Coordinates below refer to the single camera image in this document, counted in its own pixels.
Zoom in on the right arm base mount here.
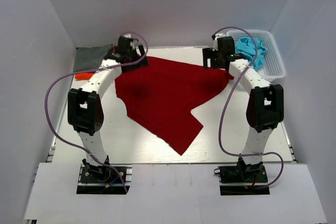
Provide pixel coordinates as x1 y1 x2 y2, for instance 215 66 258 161
214 157 270 196

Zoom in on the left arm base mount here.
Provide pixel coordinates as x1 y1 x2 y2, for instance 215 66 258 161
76 159 132 195

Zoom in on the red t shirt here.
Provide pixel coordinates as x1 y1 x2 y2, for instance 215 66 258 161
115 57 233 155

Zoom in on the folded orange t shirt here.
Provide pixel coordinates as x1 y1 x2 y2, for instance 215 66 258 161
75 72 95 81

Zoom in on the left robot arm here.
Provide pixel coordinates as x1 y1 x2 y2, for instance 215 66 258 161
68 35 149 182

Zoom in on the crumpled cyan t shirt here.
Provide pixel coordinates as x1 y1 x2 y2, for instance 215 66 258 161
235 37 268 71

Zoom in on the folded grey t shirt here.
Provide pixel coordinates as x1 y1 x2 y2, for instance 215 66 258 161
73 44 112 72

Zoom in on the white plastic basket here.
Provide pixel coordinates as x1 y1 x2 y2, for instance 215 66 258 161
226 30 286 82

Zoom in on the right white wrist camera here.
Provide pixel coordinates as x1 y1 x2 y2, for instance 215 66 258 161
212 33 226 51

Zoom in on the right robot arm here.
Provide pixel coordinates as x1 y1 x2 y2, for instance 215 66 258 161
202 35 284 182

